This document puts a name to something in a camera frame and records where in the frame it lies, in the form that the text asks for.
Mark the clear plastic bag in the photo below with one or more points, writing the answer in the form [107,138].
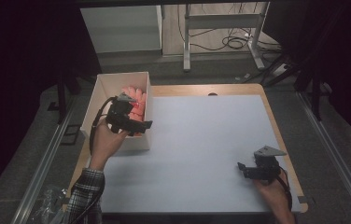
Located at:
[47,203]

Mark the aluminium floor rail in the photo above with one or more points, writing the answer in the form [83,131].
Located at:
[39,174]
[338,158]

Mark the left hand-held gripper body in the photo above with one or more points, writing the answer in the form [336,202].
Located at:
[120,113]

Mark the wooden table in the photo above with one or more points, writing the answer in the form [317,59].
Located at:
[179,90]

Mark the person's right hand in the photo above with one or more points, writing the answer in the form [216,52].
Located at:
[271,193]

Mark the black metal stand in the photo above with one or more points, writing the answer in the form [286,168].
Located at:
[315,93]
[61,93]

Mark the white box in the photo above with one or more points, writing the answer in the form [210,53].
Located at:
[102,90]

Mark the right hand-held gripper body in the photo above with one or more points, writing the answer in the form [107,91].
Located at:
[265,166]

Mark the light blue table mat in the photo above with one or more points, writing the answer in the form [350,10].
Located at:
[201,143]

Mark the pink orange glove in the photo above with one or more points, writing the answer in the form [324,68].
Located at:
[137,105]

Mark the white power strip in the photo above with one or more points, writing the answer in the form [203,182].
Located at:
[280,70]

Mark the white cabinet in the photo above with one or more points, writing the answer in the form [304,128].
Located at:
[123,28]

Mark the person's left hand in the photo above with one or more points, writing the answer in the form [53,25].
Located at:
[106,143]

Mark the white metal desk frame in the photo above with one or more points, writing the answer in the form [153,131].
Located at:
[223,21]

